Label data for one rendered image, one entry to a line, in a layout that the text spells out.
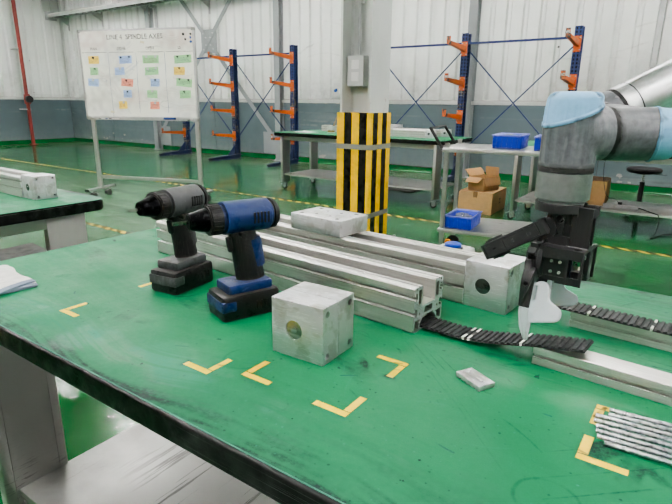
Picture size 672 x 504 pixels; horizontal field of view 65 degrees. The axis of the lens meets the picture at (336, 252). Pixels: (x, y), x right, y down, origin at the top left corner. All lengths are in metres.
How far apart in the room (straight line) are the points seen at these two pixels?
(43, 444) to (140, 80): 5.47
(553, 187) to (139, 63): 6.17
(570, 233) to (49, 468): 1.40
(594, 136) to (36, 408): 1.39
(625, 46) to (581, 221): 7.81
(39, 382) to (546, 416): 1.22
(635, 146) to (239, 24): 11.43
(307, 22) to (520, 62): 4.15
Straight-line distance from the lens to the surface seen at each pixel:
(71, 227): 2.43
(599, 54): 8.63
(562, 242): 0.84
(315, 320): 0.81
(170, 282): 1.14
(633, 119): 0.84
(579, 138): 0.80
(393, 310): 0.96
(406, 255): 1.15
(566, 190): 0.80
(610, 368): 0.87
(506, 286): 1.06
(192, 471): 1.57
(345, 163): 4.28
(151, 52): 6.64
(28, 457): 1.64
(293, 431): 0.69
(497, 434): 0.72
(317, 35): 10.70
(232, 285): 0.99
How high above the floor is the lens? 1.17
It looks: 16 degrees down
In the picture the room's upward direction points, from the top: 1 degrees clockwise
